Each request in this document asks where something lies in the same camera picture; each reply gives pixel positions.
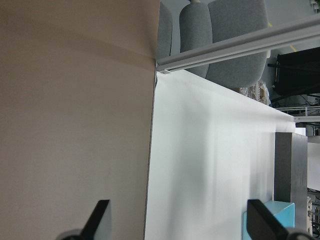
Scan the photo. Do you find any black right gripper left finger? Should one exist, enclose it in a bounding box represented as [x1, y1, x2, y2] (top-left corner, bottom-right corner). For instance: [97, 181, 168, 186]
[80, 199, 112, 240]

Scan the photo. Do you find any light blue plastic box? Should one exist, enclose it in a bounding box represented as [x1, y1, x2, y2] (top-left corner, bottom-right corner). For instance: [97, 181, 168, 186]
[242, 199, 295, 240]

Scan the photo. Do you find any grey metal block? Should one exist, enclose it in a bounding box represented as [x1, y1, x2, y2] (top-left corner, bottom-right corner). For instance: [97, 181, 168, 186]
[273, 132, 308, 231]

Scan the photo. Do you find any aluminium frame beam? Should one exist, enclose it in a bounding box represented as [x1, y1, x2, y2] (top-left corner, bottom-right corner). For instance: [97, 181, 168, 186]
[156, 14, 320, 74]

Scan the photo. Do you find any black equipment case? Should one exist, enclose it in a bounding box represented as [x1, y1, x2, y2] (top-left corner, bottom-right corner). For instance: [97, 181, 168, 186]
[267, 47, 320, 96]

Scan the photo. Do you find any grey fabric chair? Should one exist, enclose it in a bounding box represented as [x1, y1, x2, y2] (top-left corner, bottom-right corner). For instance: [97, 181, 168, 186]
[158, 0, 269, 87]

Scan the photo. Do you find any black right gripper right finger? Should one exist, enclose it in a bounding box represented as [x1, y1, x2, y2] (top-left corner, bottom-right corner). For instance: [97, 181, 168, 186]
[246, 199, 289, 240]

